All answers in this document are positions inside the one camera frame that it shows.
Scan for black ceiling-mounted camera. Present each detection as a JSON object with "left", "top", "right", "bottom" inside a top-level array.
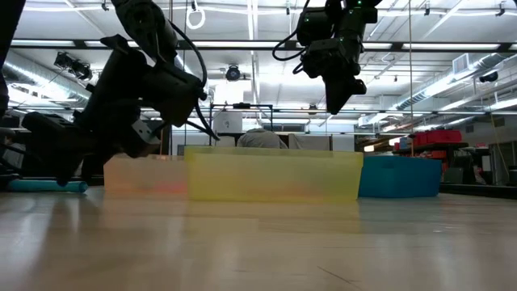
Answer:
[
  {"left": 53, "top": 51, "right": 95, "bottom": 82},
  {"left": 225, "top": 64, "right": 242, "bottom": 82}
]

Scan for black round ceiling fixture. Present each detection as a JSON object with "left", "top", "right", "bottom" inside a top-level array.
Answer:
[{"left": 478, "top": 70, "right": 500, "bottom": 84}]

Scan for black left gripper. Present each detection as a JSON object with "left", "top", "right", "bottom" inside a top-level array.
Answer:
[{"left": 21, "top": 108, "right": 163, "bottom": 188}]

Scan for black overhead light bar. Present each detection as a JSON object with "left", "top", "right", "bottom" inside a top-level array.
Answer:
[{"left": 10, "top": 38, "right": 517, "bottom": 52}]

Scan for white hanging cable loop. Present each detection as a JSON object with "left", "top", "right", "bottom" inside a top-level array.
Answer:
[{"left": 185, "top": 5, "right": 207, "bottom": 31}]

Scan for black storage shelf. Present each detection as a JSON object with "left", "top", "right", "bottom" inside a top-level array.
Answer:
[{"left": 392, "top": 141, "right": 492, "bottom": 185}]

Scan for red storage bins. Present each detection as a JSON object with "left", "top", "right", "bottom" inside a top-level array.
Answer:
[{"left": 411, "top": 129, "right": 463, "bottom": 147}]

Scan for orange translucent plastic bin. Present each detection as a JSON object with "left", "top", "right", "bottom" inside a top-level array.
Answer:
[{"left": 103, "top": 154, "right": 189, "bottom": 194}]

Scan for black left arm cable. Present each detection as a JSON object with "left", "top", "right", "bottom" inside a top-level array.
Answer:
[{"left": 168, "top": 19, "right": 221, "bottom": 142}]

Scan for black hanging cable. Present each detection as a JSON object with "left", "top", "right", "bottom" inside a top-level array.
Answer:
[{"left": 182, "top": 0, "right": 190, "bottom": 146}]

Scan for blue plastic bin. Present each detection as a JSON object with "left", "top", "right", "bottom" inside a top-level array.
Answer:
[{"left": 358, "top": 155, "right": 443, "bottom": 199}]

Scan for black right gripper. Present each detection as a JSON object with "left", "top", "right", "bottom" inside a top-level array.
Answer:
[{"left": 301, "top": 37, "right": 368, "bottom": 116}]

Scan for person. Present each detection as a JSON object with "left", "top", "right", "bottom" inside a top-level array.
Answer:
[{"left": 236, "top": 128, "right": 288, "bottom": 150}]

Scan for blue highlighter marker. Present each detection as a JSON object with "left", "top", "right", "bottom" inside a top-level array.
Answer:
[{"left": 6, "top": 179, "right": 90, "bottom": 194}]

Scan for yellow translucent plastic bin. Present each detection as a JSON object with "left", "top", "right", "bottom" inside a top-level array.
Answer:
[{"left": 183, "top": 145, "right": 364, "bottom": 203}]

